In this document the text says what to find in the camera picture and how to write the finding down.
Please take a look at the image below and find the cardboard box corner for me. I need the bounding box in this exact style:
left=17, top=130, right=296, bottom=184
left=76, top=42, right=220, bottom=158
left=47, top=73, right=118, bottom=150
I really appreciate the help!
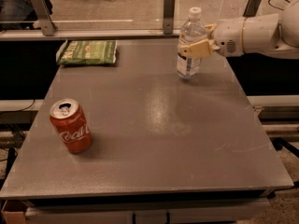
left=1, top=200, right=27, bottom=224

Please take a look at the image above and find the left metal bracket post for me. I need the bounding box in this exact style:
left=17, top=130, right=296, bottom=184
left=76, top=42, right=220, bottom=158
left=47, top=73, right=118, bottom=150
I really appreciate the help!
left=31, top=0, right=56, bottom=36

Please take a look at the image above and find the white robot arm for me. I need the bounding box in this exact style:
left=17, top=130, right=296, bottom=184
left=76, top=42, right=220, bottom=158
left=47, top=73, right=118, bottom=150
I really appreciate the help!
left=178, top=0, right=299, bottom=59

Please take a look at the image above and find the red Coca-Cola can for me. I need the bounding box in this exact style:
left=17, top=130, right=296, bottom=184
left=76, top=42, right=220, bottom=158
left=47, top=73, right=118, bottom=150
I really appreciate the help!
left=50, top=98, right=93, bottom=154

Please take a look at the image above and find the middle metal bracket post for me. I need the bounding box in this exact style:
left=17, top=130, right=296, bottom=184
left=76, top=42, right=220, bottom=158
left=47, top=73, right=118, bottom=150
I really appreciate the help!
left=163, top=0, right=175, bottom=35

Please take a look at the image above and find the right metal bracket post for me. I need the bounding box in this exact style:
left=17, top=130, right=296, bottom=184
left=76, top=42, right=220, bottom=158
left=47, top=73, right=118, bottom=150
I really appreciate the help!
left=243, top=0, right=262, bottom=18

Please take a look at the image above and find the metal bracket post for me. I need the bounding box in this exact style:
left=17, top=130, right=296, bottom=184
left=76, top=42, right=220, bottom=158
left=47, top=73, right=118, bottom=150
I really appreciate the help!
left=31, top=0, right=56, bottom=36
left=243, top=0, right=262, bottom=18
left=163, top=0, right=175, bottom=35

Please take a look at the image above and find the clear plastic water bottle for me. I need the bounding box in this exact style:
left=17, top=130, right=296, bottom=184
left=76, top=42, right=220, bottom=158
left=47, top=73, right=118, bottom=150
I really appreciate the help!
left=177, top=7, right=207, bottom=79

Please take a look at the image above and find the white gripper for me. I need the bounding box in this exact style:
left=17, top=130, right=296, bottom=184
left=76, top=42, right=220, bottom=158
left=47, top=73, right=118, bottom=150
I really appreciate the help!
left=179, top=17, right=245, bottom=58

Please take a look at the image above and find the green jalapeno chip bag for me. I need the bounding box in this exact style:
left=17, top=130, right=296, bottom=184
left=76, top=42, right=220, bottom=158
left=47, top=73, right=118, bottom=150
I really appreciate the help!
left=56, top=40, right=118, bottom=65

